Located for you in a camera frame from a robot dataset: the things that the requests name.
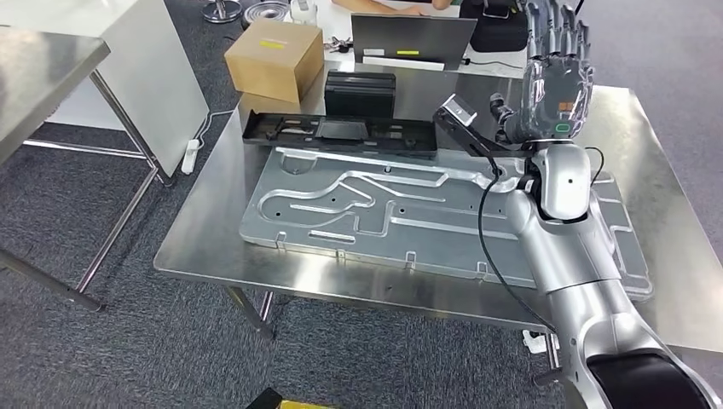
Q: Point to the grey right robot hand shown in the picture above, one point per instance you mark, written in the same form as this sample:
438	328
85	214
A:
556	96

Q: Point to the person's hand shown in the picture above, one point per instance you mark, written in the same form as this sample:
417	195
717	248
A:
413	10

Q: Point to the black plastic frame part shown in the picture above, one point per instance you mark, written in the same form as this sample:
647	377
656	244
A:
293	135

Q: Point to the person's forearm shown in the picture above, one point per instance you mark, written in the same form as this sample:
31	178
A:
367	5
441	4

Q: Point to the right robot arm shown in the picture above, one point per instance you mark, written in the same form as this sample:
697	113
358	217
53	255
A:
570	254

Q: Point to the steel workbench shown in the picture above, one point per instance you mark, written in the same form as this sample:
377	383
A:
203	248

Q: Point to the grey laptop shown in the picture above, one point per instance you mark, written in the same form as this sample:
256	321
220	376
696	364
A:
412	36

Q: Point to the bunch of keys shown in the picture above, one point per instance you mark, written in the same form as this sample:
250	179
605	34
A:
340	45

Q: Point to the black bag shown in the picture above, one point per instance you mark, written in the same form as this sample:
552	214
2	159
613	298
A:
494	31

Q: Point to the black ribbed box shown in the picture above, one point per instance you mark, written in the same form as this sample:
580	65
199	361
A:
360	96

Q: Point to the white plastic jar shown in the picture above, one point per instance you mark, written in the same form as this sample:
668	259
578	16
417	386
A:
303	11

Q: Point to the round coiled metal disc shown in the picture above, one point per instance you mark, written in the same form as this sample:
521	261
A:
265	12

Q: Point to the cardboard box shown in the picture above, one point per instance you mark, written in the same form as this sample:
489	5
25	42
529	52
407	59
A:
265	67

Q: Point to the round steel stanchion base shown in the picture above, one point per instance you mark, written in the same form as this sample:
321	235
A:
221	12

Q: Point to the large stamped metal panel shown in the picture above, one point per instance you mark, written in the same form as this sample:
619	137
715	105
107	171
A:
367	237

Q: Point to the white power adapter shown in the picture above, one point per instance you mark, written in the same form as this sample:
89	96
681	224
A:
536	341

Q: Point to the white cabinet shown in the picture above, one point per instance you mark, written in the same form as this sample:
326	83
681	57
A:
158	73

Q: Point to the white power strip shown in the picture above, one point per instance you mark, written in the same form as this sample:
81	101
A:
190	158

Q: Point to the steel side table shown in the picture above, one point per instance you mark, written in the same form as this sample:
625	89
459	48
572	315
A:
39	73

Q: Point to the black robot foot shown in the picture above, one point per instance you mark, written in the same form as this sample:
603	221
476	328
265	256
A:
264	399

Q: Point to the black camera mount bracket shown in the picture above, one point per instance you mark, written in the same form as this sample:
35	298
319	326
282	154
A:
480	148

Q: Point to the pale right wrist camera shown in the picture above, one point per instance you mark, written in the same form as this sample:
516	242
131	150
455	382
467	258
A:
458	110

